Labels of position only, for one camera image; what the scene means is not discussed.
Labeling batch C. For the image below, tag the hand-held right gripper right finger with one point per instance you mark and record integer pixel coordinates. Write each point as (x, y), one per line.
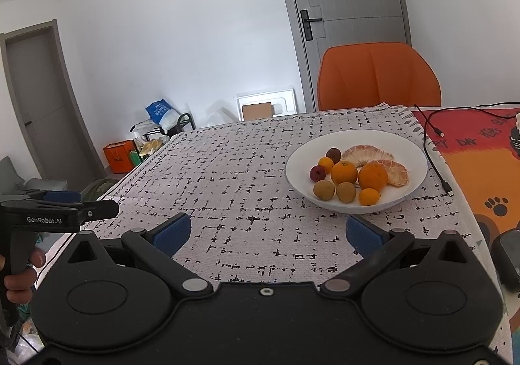
(365, 235)

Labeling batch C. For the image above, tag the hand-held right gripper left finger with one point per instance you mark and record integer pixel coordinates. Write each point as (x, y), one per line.
(172, 233)

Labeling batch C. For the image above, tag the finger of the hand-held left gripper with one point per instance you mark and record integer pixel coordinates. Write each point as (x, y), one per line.
(101, 210)
(61, 196)

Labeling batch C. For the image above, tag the small orange kumquat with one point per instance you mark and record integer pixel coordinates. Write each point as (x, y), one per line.
(369, 196)
(325, 163)

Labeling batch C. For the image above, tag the yellow-brown longan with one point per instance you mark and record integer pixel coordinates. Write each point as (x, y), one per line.
(323, 189)
(346, 192)

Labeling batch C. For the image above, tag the large orange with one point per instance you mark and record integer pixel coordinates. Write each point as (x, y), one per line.
(344, 172)
(373, 177)

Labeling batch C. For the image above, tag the peeled citrus segments piece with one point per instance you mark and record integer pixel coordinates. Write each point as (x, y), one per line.
(397, 175)
(365, 154)

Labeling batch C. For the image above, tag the small red fruit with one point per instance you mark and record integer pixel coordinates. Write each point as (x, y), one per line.
(317, 173)

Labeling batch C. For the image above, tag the dark red lychee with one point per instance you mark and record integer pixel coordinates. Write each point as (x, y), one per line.
(333, 153)

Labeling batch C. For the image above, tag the white plate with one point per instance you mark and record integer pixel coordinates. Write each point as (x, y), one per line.
(406, 145)

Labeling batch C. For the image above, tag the person's left hand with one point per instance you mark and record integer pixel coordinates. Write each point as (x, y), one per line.
(22, 285)

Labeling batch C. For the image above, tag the grey sofa cushion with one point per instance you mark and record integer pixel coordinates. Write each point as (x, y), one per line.
(48, 185)

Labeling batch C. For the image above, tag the green woven bag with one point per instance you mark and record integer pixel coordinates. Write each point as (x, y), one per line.
(97, 188)

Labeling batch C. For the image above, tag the grey sofa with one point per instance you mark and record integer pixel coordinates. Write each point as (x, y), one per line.
(10, 176)

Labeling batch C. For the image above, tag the orange paper bag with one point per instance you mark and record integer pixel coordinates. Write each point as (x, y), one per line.
(118, 157)

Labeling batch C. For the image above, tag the green bottle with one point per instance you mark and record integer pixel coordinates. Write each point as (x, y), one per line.
(135, 157)

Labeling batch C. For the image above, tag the yellow items bunch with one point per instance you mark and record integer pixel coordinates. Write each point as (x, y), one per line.
(150, 147)

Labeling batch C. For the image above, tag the grey-brown framed door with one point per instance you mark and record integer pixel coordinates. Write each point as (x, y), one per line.
(36, 105)

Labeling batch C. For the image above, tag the blue and white bag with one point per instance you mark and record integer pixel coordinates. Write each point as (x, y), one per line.
(160, 115)

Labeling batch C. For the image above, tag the clear plastic bag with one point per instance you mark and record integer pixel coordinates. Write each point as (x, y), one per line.
(221, 117)

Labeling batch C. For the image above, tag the red and orange printed mat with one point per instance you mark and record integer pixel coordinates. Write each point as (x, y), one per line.
(479, 170)

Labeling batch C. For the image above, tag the dark grey rounded object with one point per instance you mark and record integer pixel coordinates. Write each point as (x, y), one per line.
(508, 259)

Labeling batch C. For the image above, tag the brown cardboard box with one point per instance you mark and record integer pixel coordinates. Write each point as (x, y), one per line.
(257, 111)

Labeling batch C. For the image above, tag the white foam packaging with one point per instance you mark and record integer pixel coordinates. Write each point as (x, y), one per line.
(284, 99)

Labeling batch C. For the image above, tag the orange chair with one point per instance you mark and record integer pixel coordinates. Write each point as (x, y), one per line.
(378, 76)

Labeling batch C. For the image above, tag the grey door with black lock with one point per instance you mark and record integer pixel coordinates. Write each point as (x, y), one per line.
(345, 3)

